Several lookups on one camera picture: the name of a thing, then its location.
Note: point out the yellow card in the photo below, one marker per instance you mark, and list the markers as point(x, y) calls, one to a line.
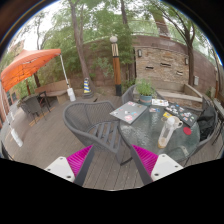
point(167, 115)

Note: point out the black laptop with stickers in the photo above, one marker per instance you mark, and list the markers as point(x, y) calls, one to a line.
point(181, 114)

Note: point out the red round coaster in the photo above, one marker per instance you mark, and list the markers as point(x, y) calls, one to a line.
point(187, 131)

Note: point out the small colourful sticker card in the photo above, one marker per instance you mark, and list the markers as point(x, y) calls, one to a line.
point(154, 110)

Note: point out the dark-trunk tree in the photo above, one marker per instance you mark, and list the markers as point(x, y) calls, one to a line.
point(191, 63)

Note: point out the yellow blue striped cone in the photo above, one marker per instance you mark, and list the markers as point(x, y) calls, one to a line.
point(87, 88)

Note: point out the dark patio chair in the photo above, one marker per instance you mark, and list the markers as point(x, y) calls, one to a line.
point(33, 105)

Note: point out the black jacket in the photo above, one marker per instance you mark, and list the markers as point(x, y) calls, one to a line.
point(206, 121)

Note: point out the orange patio umbrella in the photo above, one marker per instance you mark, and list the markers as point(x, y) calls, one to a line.
point(28, 65)

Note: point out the clear bottle with white cap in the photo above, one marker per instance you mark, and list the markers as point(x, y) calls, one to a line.
point(165, 135)

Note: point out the white sticker sheet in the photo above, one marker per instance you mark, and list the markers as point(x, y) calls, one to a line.
point(160, 102)

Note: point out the silver laptop with stickers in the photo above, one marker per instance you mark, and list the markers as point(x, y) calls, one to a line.
point(128, 112)

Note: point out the striped wooden lamp post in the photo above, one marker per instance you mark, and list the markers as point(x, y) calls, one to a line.
point(116, 70)

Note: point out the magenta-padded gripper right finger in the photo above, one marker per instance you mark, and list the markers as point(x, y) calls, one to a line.
point(148, 160)

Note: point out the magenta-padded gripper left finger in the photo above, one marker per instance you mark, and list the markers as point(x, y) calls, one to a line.
point(77, 159)

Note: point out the leaning grey-trunk tree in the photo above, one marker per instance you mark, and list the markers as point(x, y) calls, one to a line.
point(80, 46)

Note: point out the green plant in blue pot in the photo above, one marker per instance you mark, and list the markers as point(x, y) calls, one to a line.
point(145, 91)

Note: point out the grey wall box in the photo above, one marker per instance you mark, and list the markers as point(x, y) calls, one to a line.
point(196, 80)

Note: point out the black wall lamp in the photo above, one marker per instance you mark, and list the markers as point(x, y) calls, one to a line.
point(139, 53)
point(186, 61)

